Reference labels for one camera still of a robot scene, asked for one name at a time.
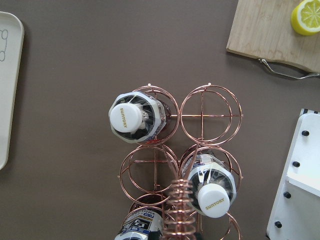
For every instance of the tea bottle white cap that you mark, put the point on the tea bottle white cap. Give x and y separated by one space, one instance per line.
137 117

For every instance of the copper wire bottle basket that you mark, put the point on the copper wire bottle basket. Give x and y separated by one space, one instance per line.
209 116

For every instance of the wooden cutting board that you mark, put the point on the wooden cutting board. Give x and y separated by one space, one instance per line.
262 30

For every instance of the cream rectangular tray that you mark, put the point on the cream rectangular tray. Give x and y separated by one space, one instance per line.
11 45

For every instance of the half lemon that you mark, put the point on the half lemon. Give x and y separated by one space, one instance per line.
305 18

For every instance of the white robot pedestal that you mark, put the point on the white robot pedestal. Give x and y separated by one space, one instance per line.
295 213

